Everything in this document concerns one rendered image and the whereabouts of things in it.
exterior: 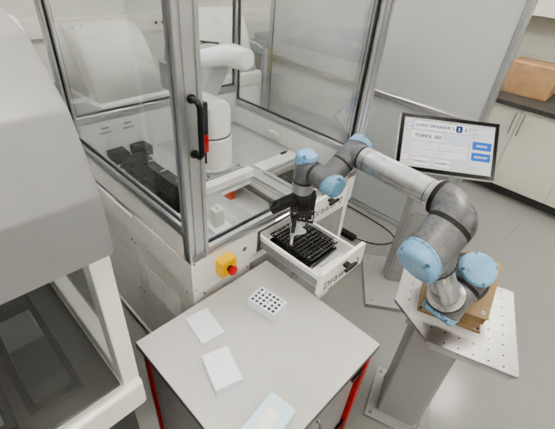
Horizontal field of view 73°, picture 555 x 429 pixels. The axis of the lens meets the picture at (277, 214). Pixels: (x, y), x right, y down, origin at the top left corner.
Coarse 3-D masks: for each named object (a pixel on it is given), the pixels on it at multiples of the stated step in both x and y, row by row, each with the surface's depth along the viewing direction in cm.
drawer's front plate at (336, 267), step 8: (360, 248) 150; (344, 256) 145; (352, 256) 149; (360, 256) 155; (336, 264) 141; (320, 272) 137; (328, 272) 138; (336, 272) 144; (344, 272) 150; (320, 280) 136; (328, 280) 141; (336, 280) 148; (320, 288) 139; (328, 288) 145
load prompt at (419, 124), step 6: (414, 120) 203; (420, 120) 203; (414, 126) 203; (420, 126) 202; (426, 126) 202; (432, 126) 202; (438, 126) 202; (444, 126) 202; (450, 126) 201; (456, 126) 201; (462, 126) 201; (468, 126) 201; (444, 132) 201; (450, 132) 201; (456, 132) 201; (462, 132) 201; (468, 132) 201
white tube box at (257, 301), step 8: (264, 288) 146; (256, 296) 144; (264, 296) 142; (272, 296) 143; (248, 304) 142; (256, 304) 139; (264, 304) 139; (272, 304) 140; (280, 304) 140; (264, 312) 138; (272, 312) 136; (280, 312) 140; (272, 320) 137
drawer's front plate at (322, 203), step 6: (342, 192) 189; (318, 198) 177; (324, 198) 178; (342, 198) 192; (318, 204) 176; (324, 204) 181; (336, 204) 190; (318, 210) 179; (324, 210) 184; (330, 210) 188; (318, 216) 182
